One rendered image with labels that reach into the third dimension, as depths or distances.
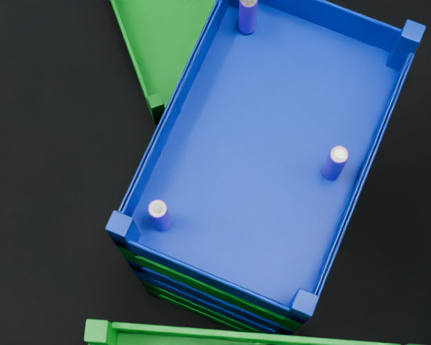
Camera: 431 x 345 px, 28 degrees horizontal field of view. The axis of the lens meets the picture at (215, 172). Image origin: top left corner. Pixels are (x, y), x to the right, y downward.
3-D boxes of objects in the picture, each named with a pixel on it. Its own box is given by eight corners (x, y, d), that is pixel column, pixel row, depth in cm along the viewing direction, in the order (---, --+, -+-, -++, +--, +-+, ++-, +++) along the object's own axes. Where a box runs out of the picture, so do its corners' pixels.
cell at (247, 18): (260, -6, 84) (257, 22, 90) (243, -12, 84) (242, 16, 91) (253, 10, 84) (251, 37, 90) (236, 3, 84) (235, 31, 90)
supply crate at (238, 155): (231, -10, 92) (232, -49, 84) (410, 58, 90) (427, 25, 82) (114, 244, 85) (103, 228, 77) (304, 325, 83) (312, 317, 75)
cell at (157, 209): (157, 210, 85) (152, 195, 79) (174, 217, 85) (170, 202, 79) (149, 226, 85) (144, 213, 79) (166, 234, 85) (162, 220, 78)
